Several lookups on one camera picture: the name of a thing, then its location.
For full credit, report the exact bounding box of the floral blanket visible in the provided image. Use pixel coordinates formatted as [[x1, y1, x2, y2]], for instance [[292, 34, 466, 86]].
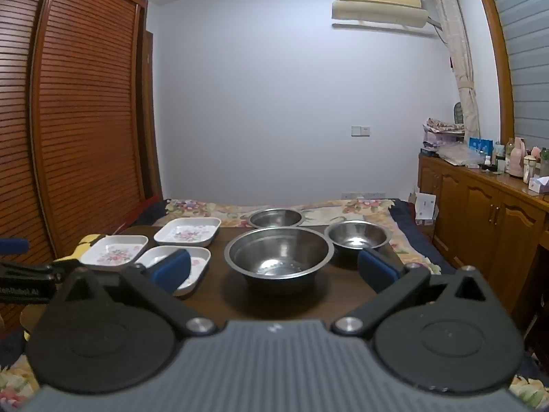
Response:
[[0, 198, 549, 412]]

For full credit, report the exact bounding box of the wooden sideboard cabinet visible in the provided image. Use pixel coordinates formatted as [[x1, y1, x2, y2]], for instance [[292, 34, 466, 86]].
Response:
[[418, 153, 549, 335]]

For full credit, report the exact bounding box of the wooden louvered wardrobe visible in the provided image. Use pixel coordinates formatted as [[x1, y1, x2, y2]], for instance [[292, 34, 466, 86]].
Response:
[[0, 0, 164, 340]]

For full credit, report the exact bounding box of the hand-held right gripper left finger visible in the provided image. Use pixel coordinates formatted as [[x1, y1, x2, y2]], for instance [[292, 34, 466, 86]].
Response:
[[47, 250, 217, 340]]

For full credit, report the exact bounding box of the white floral square plate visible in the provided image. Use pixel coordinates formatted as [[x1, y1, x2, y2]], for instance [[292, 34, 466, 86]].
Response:
[[80, 234, 149, 271], [134, 245, 212, 297], [153, 217, 222, 248]]

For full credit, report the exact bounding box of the wooden door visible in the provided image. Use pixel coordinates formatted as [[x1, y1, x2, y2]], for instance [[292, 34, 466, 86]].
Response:
[[143, 30, 164, 200]]

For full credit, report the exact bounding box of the wall air conditioner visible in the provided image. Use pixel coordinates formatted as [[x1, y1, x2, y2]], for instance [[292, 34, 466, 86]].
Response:
[[331, 0, 430, 33]]

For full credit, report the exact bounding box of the wooden window frame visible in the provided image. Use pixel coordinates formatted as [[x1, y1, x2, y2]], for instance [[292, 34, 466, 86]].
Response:
[[472, 0, 516, 144]]

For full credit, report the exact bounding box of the large stainless steel bowl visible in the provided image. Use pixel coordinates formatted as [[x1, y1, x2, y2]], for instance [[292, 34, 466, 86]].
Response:
[[224, 226, 335, 295]]

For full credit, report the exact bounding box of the blue box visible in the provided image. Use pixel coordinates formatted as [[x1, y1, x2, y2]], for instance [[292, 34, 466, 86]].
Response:
[[469, 137, 494, 156]]

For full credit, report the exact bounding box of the clear plastic bag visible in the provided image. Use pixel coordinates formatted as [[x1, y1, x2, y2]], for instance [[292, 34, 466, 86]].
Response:
[[437, 143, 482, 166]]

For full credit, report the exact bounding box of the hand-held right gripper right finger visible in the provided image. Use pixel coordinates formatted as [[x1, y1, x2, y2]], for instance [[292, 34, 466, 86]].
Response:
[[331, 249, 500, 340]]

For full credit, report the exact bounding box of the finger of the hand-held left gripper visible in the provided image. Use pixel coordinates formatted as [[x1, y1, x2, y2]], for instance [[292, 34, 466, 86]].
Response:
[[0, 263, 71, 282], [0, 238, 30, 256]]

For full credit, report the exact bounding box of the beige tied curtain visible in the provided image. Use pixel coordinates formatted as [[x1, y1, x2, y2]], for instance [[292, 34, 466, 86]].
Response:
[[429, 0, 482, 144]]

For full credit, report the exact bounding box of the yellow plush toy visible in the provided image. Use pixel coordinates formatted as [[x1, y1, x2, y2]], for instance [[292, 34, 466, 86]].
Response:
[[19, 234, 104, 340]]

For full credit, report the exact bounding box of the pink thermos bottle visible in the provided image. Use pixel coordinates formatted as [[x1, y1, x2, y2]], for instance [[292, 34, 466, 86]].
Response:
[[510, 137, 528, 178]]

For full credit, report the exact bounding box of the white cardboard box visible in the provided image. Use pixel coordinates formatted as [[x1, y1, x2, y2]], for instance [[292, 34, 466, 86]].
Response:
[[413, 191, 439, 226]]

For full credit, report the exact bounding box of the small stainless steel bowl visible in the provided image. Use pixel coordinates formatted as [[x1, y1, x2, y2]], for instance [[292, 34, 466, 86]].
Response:
[[324, 220, 389, 262], [247, 208, 304, 229]]

